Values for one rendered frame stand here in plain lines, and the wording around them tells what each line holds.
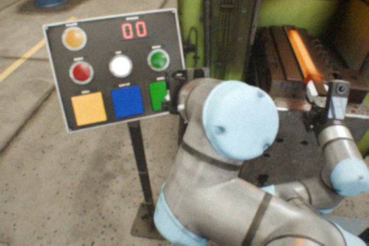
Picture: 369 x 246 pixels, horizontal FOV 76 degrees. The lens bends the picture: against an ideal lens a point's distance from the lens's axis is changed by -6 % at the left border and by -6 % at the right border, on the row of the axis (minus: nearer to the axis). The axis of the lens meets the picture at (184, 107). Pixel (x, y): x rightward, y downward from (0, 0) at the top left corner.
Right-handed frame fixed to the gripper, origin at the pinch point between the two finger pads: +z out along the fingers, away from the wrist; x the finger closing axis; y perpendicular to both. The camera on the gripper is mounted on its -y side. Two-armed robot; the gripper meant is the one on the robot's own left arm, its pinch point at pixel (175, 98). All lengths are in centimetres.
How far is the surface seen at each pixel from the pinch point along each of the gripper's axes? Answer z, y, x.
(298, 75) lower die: 11.9, 1.3, -43.2
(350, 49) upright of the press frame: 22, 8, -77
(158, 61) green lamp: 10.6, 8.8, 1.6
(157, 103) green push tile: 10.4, -2.2, 2.9
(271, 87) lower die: 14.8, -2.1, -34.9
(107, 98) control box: 11.0, 0.5, 16.0
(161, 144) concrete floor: 121, -51, -10
